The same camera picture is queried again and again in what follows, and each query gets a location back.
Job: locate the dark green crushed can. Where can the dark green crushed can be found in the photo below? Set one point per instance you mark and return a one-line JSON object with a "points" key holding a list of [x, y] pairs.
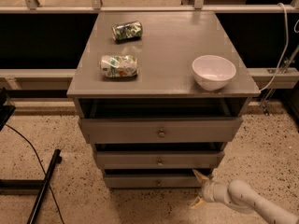
{"points": [[127, 30]]}

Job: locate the grey drawer cabinet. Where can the grey drawer cabinet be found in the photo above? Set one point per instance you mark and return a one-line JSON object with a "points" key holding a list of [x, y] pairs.
{"points": [[164, 87]]}

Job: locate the grey top drawer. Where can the grey top drawer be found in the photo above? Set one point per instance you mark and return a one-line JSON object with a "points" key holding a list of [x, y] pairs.
{"points": [[141, 131]]}

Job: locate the white bowl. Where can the white bowl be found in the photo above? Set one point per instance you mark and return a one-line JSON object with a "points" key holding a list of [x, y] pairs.
{"points": [[212, 72]]}

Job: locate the black stand base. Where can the black stand base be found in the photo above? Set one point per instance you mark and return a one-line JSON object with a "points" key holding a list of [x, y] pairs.
{"points": [[32, 187]]}

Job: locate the grey drawer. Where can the grey drawer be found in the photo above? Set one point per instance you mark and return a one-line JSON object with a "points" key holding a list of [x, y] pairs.
{"points": [[141, 131], [158, 159], [151, 181]]}

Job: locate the black device at left edge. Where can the black device at left edge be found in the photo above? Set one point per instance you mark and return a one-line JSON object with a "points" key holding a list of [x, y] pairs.
{"points": [[7, 107]]}

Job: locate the white green crushed can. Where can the white green crushed can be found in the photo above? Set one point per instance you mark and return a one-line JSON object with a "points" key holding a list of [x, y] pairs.
{"points": [[119, 66]]}

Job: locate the grey middle drawer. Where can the grey middle drawer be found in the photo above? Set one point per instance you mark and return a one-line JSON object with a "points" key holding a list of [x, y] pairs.
{"points": [[158, 159]]}

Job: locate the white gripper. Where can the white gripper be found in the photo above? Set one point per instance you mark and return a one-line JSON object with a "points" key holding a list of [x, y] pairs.
{"points": [[207, 190]]}

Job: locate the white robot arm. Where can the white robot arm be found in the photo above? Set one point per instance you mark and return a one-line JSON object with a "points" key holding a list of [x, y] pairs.
{"points": [[239, 196]]}

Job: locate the metal railing frame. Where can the metal railing frame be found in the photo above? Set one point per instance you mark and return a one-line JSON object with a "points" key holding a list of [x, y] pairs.
{"points": [[93, 2]]}

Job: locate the grey bottom drawer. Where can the grey bottom drawer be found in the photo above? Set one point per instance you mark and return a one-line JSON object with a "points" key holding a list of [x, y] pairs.
{"points": [[151, 181]]}

